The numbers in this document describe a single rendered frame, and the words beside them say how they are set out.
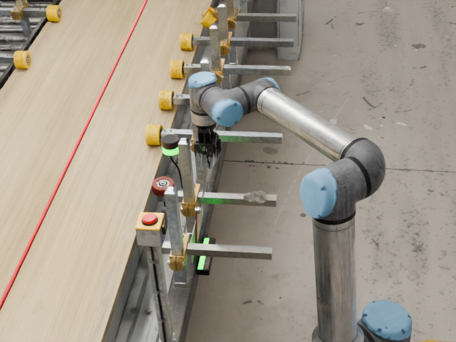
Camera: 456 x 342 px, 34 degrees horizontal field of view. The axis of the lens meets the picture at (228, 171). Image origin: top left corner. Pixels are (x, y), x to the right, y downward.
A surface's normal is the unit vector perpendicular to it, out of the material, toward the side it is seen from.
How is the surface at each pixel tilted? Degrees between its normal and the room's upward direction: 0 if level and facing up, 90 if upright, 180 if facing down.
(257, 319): 0
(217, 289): 0
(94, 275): 0
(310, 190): 83
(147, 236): 90
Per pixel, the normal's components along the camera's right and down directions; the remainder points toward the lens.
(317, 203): -0.87, 0.23
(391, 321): 0.03, -0.82
